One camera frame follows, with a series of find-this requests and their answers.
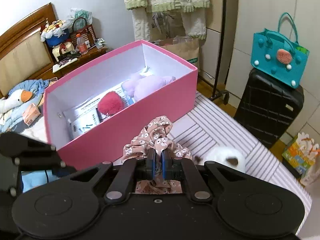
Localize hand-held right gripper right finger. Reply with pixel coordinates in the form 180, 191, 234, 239
161, 150, 248, 204

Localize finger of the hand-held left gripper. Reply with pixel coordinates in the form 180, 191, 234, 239
14, 151, 78, 179
0, 132, 57, 161

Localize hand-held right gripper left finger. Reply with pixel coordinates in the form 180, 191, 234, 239
67, 150, 157, 204

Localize pink floral cloth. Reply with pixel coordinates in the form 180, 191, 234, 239
122, 115, 193, 195

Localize pink cardboard box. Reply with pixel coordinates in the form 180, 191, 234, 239
43, 39, 199, 164

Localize pink fluffy pom-pom ball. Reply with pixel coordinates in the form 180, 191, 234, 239
97, 91, 125, 116

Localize orange white carton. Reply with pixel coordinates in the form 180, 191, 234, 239
22, 103, 42, 127

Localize white goose plush toy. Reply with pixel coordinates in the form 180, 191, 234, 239
0, 90, 35, 116

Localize white plush toy brown spots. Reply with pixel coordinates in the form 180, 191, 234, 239
194, 147, 247, 173

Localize blue blanket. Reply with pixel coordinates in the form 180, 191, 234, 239
0, 79, 52, 133

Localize blue white booklet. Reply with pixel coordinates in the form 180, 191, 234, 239
121, 84, 137, 105

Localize purple plush toy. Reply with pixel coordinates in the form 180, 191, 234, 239
124, 73, 177, 102

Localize white flat box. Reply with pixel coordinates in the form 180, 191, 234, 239
52, 58, 78, 74

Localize wooden padded headboard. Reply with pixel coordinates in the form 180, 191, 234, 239
0, 2, 58, 98

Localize cream red ornament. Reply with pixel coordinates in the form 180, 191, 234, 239
52, 42, 76, 61

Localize wooden nightstand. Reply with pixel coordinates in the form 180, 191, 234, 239
52, 46, 111, 78

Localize orange drink bottle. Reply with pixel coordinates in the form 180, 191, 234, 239
76, 33, 89, 55

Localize black suitcase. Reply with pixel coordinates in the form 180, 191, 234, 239
234, 69, 304, 149

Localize brown paper bag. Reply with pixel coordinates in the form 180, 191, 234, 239
156, 36, 201, 64

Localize blue wrapped flower bouquet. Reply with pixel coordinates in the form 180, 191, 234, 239
40, 19, 73, 48

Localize woven basket bag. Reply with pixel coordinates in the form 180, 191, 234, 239
69, 17, 94, 52

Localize colourful gift bag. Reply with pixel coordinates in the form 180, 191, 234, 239
282, 132, 320, 174

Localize cream fuzzy pajama pants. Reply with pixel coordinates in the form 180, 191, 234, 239
131, 5, 208, 42

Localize white green plastic bag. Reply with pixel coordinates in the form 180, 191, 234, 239
65, 7, 94, 27

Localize teal felt tote bag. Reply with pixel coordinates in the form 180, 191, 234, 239
251, 12, 310, 89

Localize white wardrobe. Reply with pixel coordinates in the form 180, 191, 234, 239
225, 0, 320, 140

